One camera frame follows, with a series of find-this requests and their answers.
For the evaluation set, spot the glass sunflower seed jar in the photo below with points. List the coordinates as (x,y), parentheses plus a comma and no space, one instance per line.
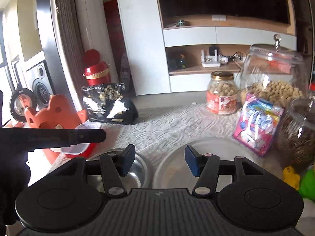
(294,140)

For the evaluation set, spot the stainless steel bowl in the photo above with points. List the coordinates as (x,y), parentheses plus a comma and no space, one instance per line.
(139,176)

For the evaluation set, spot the pink marshmallow bag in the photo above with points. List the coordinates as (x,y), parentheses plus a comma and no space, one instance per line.
(257,124)

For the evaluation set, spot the large glass peanut jar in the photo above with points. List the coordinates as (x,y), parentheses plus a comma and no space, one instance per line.
(273,72)

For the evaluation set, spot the white power strip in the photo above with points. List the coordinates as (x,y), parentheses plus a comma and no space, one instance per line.
(237,58)

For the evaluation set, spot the green toy tractor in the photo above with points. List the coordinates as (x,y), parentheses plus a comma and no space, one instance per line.
(177,61)

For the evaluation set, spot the white speaker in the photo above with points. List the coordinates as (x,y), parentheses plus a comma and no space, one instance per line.
(38,80)

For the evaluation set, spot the yellow rubber duck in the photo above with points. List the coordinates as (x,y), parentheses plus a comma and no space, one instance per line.
(291,177)

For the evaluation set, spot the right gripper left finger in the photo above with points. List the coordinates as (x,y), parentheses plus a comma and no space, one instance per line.
(113,167)

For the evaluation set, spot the white wifi router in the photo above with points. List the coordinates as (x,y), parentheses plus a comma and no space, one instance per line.
(208,61)

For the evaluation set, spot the tall white bowl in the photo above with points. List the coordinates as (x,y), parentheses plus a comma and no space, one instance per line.
(182,167)

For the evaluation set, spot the green candy dispenser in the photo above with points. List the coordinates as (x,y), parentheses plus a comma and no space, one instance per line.
(307,185)

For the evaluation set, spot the small peanut jar gold lid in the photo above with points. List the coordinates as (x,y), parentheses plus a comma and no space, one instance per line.
(222,93)

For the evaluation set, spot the red trash bin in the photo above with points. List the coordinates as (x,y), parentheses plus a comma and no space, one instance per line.
(96,71)

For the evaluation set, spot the round black fan heater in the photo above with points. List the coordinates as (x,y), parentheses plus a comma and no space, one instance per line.
(20,100)

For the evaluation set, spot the orange bear-shaped chair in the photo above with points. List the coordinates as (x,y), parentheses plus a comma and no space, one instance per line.
(59,114)

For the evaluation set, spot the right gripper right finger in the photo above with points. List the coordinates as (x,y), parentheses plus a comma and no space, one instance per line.
(205,168)

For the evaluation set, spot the black snack bag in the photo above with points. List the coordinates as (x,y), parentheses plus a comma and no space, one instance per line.
(106,103)

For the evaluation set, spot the white wood tv cabinet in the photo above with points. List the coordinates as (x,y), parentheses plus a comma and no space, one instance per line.
(146,43)

